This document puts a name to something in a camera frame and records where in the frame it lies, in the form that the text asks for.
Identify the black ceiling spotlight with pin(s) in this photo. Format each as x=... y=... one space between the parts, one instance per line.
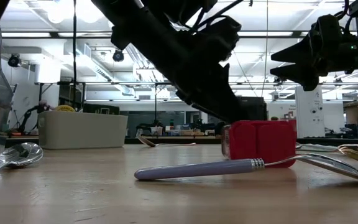
x=118 y=55
x=14 y=60

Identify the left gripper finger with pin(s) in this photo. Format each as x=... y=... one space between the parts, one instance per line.
x=204 y=99
x=225 y=93

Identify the black monitor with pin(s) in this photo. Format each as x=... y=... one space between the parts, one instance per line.
x=259 y=109

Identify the all-metal spoon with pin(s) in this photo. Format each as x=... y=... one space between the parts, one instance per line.
x=20 y=155

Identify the white plastic bin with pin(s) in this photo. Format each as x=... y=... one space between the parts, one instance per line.
x=82 y=130

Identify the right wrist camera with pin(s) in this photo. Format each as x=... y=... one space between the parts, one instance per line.
x=326 y=28

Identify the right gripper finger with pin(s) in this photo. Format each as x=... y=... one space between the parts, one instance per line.
x=297 y=51
x=297 y=76

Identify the white column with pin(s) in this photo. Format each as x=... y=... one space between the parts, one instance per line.
x=309 y=109

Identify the background black rig frame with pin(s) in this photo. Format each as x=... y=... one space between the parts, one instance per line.
x=155 y=102

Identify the black overhead light bar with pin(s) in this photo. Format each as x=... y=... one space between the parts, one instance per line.
x=53 y=35

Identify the red lidded spice jar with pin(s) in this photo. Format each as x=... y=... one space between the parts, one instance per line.
x=259 y=143

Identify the green spice tin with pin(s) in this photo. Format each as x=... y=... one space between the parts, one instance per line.
x=101 y=109

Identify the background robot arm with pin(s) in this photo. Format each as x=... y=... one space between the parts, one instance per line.
x=26 y=119

